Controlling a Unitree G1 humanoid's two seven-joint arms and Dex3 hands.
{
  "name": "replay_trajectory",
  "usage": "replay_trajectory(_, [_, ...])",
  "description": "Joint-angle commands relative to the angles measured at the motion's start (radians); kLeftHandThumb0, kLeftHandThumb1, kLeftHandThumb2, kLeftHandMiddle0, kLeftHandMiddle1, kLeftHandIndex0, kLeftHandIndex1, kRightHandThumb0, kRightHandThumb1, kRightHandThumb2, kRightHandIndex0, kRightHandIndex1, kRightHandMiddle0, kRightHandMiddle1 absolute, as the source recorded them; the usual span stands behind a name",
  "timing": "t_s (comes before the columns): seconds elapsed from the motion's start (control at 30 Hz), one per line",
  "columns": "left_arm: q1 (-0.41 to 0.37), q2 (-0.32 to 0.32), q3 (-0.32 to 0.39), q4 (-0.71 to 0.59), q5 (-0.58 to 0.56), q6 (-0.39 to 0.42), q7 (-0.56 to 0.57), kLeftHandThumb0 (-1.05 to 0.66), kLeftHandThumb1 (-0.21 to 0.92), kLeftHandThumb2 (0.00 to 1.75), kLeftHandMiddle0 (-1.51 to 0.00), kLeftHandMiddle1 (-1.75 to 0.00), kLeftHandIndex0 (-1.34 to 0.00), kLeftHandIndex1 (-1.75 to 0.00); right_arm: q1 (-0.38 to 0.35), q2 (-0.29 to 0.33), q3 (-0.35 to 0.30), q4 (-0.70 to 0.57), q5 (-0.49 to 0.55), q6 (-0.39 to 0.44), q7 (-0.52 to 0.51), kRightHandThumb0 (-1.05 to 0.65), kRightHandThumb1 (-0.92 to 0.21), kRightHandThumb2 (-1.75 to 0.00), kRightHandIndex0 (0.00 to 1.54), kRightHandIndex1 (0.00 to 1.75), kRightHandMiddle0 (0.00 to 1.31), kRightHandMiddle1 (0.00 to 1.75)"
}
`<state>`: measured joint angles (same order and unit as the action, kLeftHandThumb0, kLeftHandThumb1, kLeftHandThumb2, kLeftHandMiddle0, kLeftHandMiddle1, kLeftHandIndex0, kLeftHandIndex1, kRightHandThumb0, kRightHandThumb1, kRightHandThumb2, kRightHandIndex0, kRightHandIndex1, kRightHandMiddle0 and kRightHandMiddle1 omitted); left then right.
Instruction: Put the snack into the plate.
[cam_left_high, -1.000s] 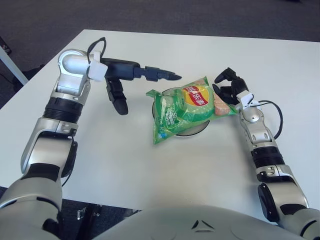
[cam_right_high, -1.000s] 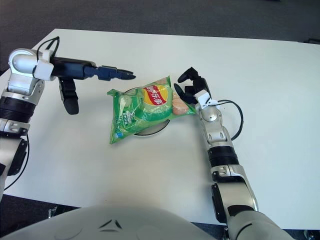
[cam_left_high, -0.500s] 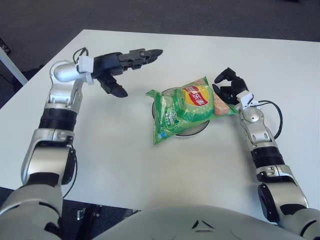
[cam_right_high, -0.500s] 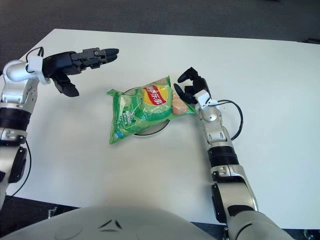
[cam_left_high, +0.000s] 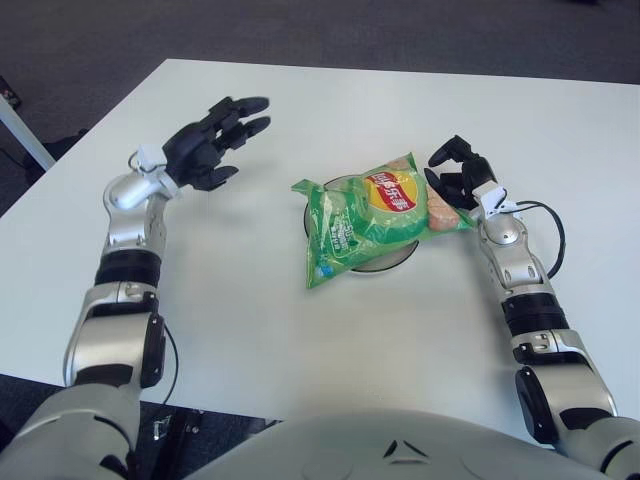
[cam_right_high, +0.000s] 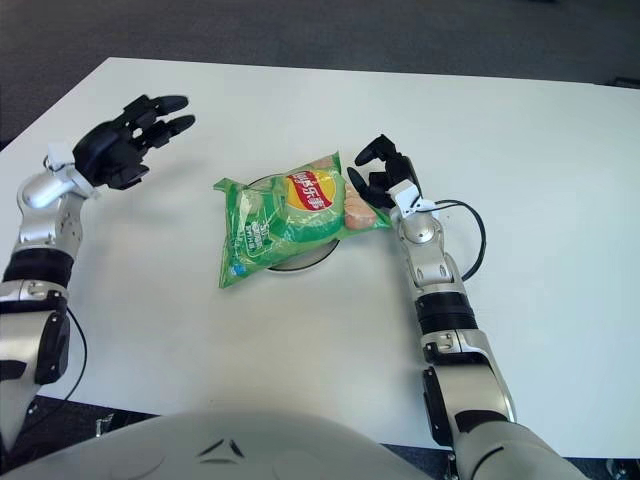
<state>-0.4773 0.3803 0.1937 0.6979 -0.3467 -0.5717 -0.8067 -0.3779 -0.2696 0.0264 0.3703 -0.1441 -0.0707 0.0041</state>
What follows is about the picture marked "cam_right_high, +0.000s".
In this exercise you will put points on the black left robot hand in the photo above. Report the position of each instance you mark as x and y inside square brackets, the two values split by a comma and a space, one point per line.
[107, 150]

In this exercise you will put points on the white plate with black rim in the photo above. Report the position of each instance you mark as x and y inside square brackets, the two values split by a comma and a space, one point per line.
[305, 262]

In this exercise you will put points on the grey robot torso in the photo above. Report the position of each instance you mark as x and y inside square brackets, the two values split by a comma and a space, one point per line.
[225, 450]

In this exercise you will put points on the green potato chip bag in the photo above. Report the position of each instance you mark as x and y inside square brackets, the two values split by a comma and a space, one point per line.
[280, 225]

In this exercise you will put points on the silver metal bracket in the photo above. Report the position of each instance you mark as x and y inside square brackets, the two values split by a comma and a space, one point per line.
[104, 425]

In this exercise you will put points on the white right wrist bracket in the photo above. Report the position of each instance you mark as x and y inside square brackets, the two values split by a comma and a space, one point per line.
[407, 197]

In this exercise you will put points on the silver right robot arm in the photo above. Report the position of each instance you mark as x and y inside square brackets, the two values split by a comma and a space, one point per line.
[425, 235]

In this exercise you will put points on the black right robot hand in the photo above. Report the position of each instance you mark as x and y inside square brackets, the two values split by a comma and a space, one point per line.
[402, 170]

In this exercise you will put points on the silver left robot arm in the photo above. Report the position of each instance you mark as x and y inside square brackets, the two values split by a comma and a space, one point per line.
[45, 190]

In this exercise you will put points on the table caster wheel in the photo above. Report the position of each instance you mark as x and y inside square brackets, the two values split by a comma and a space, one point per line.
[619, 470]

